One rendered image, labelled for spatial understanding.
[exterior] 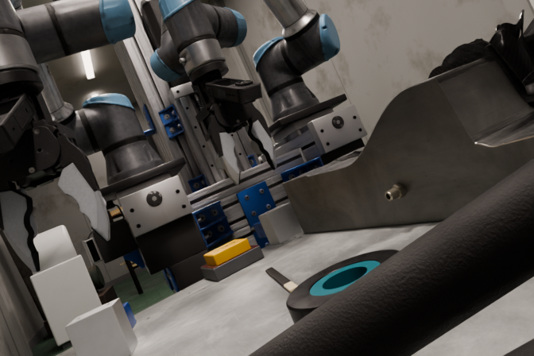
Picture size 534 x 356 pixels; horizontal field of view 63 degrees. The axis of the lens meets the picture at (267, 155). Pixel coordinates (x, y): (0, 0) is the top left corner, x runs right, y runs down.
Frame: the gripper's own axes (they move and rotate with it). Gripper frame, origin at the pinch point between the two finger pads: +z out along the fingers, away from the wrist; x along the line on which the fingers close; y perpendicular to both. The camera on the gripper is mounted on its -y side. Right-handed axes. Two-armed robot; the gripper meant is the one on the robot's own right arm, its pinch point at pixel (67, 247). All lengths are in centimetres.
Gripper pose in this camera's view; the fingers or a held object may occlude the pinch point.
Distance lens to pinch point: 52.4
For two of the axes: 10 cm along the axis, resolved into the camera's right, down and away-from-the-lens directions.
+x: -9.1, 3.9, -1.4
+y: -1.1, 1.0, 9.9
